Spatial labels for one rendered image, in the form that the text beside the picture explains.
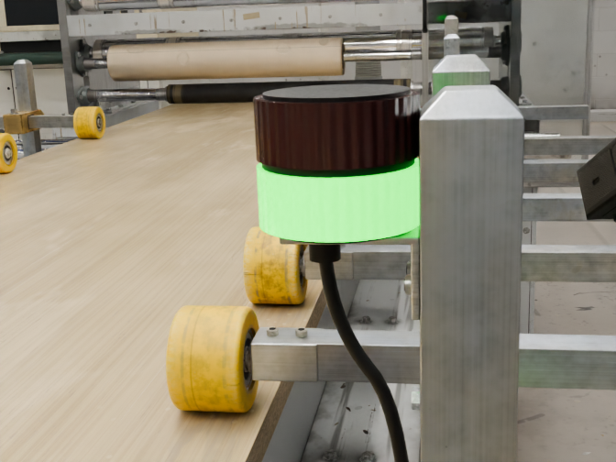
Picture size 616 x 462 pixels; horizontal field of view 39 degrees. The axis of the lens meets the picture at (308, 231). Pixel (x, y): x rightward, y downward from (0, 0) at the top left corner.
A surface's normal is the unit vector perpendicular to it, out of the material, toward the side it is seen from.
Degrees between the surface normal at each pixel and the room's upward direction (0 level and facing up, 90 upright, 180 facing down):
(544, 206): 90
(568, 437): 0
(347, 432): 0
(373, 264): 90
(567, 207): 90
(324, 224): 90
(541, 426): 0
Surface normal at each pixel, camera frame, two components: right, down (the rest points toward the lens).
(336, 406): -0.04, -0.97
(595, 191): -0.98, 0.07
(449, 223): -0.15, 0.25
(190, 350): -0.15, -0.24
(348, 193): 0.06, 0.24
